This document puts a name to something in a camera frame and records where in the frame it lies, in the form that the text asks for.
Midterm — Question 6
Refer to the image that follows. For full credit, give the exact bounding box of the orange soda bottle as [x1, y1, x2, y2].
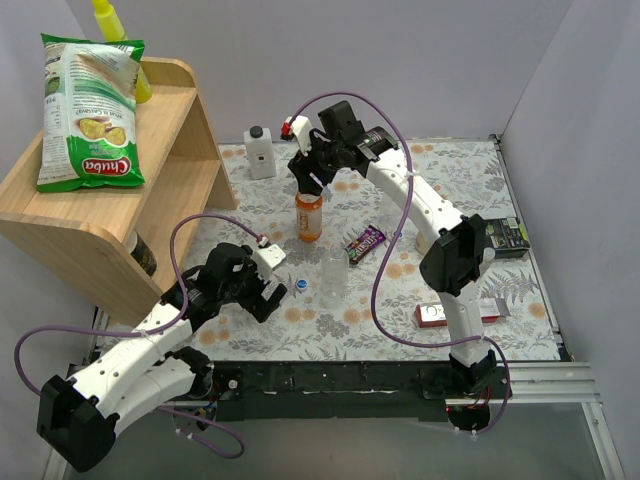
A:
[295, 192, 323, 242]

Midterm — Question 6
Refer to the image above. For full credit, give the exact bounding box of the clear bottle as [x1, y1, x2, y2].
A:
[376, 212, 399, 239]
[321, 244, 349, 300]

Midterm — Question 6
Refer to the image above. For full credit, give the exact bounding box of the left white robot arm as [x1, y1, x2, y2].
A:
[36, 242, 287, 472]

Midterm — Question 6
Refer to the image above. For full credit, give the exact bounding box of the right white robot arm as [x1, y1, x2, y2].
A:
[281, 100, 496, 398]

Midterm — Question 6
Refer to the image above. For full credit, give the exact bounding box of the white square bottle black cap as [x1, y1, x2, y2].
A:
[244, 125, 277, 180]

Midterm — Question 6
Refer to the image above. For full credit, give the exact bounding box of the cream lotion pump bottle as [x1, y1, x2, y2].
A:
[415, 232, 430, 255]

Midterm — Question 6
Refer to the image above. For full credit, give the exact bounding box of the yellow spray bottle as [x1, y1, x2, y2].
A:
[91, 0, 153, 105]

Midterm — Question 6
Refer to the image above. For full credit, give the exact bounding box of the purple candy bar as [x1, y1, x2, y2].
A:
[345, 225, 387, 265]

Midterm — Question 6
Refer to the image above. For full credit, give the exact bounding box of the floral table mat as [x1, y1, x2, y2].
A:
[184, 140, 560, 361]

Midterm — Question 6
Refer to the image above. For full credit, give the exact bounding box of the dark jar under shelf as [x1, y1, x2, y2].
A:
[124, 230, 157, 276]

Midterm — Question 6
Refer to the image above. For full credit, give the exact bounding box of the wooden shelf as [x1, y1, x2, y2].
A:
[1, 57, 237, 326]

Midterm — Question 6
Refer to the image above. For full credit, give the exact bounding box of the red white toothpaste box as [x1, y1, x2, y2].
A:
[414, 298, 510, 329]

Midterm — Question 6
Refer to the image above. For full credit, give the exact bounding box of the black green box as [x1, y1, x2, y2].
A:
[485, 217, 530, 259]

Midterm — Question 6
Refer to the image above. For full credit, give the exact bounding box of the green chips bag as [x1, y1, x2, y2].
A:
[36, 33, 145, 193]

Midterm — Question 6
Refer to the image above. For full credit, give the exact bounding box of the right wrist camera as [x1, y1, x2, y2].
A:
[280, 115, 313, 156]

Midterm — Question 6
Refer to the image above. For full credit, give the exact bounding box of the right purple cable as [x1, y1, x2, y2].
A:
[284, 91, 514, 436]

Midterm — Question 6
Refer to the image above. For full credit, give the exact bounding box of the purple cable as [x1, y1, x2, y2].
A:
[13, 213, 266, 459]
[284, 91, 514, 436]

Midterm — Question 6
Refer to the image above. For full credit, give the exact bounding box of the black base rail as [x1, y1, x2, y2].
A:
[164, 357, 516, 426]

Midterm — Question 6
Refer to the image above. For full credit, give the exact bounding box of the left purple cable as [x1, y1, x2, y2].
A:
[13, 213, 266, 459]

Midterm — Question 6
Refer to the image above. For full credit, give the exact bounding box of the aluminium frame rail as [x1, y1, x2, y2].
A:
[483, 362, 626, 479]

